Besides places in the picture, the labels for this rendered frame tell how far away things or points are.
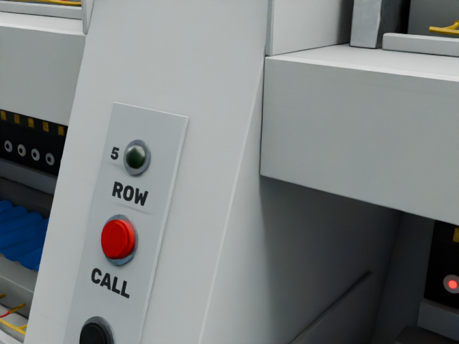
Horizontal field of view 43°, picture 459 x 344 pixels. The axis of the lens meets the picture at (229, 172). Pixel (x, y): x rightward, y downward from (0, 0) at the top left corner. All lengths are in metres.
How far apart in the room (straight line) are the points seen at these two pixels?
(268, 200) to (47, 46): 0.13
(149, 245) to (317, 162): 0.07
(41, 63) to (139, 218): 0.10
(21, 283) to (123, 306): 0.17
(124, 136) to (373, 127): 0.10
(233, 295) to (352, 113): 0.08
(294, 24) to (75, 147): 0.11
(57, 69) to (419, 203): 0.18
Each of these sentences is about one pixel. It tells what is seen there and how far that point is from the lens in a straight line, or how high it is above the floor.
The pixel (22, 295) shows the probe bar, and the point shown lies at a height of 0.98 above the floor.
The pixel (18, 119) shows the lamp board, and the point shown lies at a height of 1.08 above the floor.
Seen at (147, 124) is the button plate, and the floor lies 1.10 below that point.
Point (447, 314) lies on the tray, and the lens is 0.36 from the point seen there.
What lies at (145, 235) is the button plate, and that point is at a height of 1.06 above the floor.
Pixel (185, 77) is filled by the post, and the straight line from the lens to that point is 0.23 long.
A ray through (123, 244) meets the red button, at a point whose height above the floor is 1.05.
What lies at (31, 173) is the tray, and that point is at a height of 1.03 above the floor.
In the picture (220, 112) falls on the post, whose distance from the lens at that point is 0.22.
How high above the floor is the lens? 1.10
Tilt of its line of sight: 3 degrees down
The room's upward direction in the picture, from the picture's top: 13 degrees clockwise
